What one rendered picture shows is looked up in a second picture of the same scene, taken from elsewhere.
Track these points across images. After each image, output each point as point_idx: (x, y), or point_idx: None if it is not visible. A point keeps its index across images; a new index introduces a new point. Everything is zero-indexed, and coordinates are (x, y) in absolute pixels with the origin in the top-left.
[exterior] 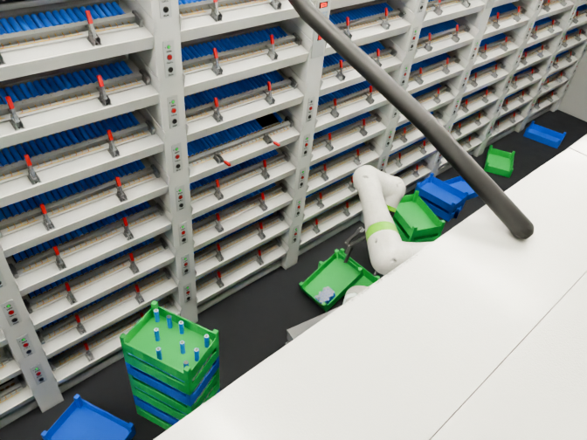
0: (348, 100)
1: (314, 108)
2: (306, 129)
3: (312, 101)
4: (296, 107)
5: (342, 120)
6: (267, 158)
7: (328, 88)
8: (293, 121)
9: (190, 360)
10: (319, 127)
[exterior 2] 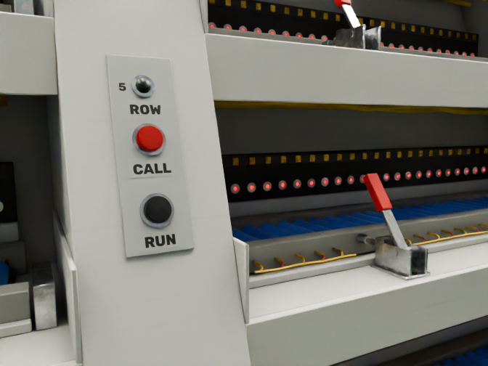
0: (465, 236)
1: (189, 155)
2: (149, 329)
3: (146, 83)
4: (61, 165)
5: (470, 310)
6: None
7: (284, 54)
8: (52, 279)
9: None
10: (291, 324)
